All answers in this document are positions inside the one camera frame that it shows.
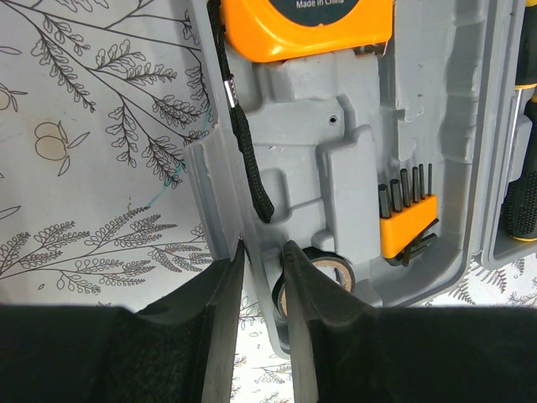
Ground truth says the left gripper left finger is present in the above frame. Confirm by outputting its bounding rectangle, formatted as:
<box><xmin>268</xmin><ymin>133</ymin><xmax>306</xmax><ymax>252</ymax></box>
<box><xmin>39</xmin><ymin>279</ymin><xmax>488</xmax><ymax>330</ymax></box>
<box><xmin>1</xmin><ymin>243</ymin><xmax>245</xmax><ymax>402</ymax></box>

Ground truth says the small black tape roll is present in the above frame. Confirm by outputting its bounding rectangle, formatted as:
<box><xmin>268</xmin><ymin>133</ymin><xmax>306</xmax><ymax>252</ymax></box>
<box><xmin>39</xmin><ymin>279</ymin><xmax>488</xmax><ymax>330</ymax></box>
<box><xmin>272</xmin><ymin>247</ymin><xmax>356</xmax><ymax>318</ymax></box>

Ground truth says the grey plastic tool case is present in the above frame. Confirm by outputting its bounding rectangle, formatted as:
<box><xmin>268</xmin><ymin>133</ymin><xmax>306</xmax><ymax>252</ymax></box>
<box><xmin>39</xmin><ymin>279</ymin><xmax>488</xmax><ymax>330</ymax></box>
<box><xmin>187</xmin><ymin>1</ymin><xmax>536</xmax><ymax>357</ymax></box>

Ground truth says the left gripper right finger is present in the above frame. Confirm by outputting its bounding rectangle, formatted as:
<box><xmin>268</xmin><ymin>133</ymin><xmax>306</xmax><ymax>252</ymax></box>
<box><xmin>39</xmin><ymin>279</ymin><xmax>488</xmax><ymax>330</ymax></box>
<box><xmin>284</xmin><ymin>241</ymin><xmax>536</xmax><ymax>402</ymax></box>

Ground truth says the screwdriver bit set holder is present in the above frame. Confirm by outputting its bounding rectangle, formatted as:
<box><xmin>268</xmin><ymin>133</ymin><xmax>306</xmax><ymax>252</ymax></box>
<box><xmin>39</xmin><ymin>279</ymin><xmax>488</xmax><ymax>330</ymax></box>
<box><xmin>378</xmin><ymin>164</ymin><xmax>439</xmax><ymax>267</ymax></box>

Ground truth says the orange tape measure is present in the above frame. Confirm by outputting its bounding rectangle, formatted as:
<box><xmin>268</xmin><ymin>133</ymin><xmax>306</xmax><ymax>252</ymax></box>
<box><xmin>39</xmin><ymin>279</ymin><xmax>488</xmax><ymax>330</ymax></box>
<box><xmin>206</xmin><ymin>0</ymin><xmax>394</xmax><ymax>223</ymax></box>

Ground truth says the small yellow black screwdriver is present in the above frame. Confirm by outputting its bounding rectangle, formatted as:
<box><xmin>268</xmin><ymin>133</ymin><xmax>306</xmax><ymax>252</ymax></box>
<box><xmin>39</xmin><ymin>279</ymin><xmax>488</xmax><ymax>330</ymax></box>
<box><xmin>501</xmin><ymin>95</ymin><xmax>536</xmax><ymax>242</ymax></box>

